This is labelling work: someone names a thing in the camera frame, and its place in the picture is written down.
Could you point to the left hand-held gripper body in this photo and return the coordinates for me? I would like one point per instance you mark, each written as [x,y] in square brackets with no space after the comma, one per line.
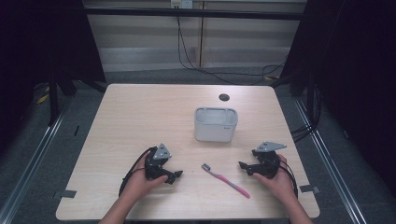
[155,166]

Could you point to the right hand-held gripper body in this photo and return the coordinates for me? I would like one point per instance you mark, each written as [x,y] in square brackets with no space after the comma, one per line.
[267,163]

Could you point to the pink toothbrush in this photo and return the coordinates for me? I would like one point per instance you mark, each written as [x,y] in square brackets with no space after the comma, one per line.
[226,181]

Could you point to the white plastic holder box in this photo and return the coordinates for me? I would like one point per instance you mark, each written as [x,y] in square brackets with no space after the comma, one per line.
[216,127]

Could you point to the person's right hand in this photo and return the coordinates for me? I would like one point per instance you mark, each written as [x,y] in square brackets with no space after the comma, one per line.
[280,185]

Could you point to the person's left hand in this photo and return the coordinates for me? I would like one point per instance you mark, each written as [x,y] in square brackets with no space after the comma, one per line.
[137,185]

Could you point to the grey tape strip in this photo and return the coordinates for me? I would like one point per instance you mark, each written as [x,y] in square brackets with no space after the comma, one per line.
[309,188]
[64,194]

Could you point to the dark curtain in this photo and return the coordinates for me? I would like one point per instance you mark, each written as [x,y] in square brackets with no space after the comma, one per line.
[34,56]
[351,68]

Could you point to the yellow floor tape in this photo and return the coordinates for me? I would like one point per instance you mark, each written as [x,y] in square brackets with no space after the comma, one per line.
[42,98]

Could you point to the black horizontal metal bar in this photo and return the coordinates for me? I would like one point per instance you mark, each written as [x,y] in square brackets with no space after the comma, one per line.
[193,13]

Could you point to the metal floor rail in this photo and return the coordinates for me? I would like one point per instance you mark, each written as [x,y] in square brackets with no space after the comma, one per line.
[330,168]
[29,165]

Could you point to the white wall socket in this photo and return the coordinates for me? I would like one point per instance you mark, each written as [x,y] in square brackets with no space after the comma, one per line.
[181,3]

